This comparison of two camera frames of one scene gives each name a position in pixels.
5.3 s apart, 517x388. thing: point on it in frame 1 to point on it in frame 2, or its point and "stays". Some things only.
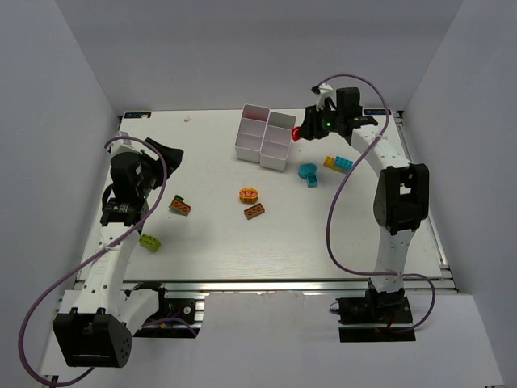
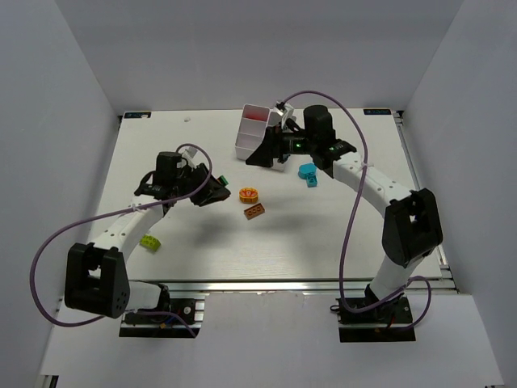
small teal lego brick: (312, 181) stays
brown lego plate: (254, 211) stays
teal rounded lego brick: (304, 170) stays
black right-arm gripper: (308, 124) to (275, 144)
